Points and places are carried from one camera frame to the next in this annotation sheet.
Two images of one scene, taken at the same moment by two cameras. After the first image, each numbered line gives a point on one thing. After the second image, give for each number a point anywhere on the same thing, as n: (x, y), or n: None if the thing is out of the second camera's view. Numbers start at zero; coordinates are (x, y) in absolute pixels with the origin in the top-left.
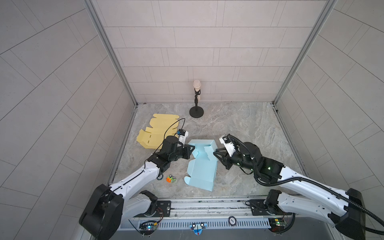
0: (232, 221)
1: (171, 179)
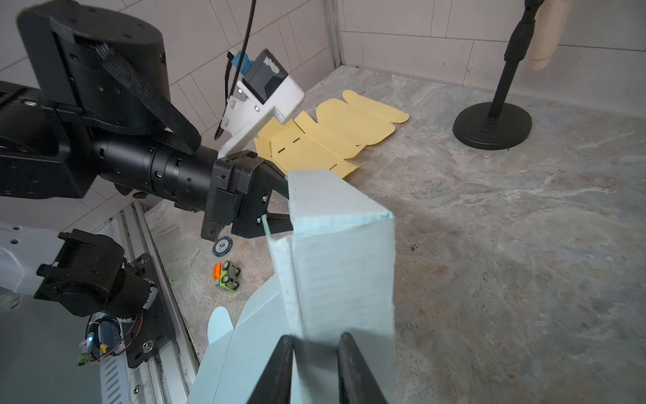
0: None
1: (225, 275)
